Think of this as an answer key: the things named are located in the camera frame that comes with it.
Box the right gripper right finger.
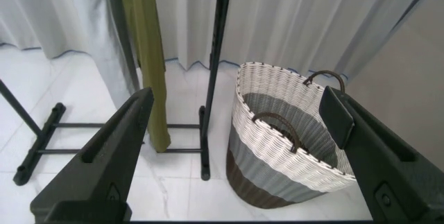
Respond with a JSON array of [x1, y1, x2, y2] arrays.
[[318, 85, 444, 223]]

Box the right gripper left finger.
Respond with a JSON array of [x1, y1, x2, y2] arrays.
[[30, 87, 155, 223]]

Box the green long-sleeved shirt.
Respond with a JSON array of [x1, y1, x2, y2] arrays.
[[120, 0, 171, 153]]

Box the pale grey shorts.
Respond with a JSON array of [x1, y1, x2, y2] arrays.
[[74, 0, 142, 110]]

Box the white laundry basket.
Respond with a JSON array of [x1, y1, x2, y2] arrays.
[[225, 61, 358, 210]]

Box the black clothes rack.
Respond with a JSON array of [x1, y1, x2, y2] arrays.
[[0, 0, 232, 187]]

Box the white curtain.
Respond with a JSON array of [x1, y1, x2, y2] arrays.
[[0, 0, 440, 81]]

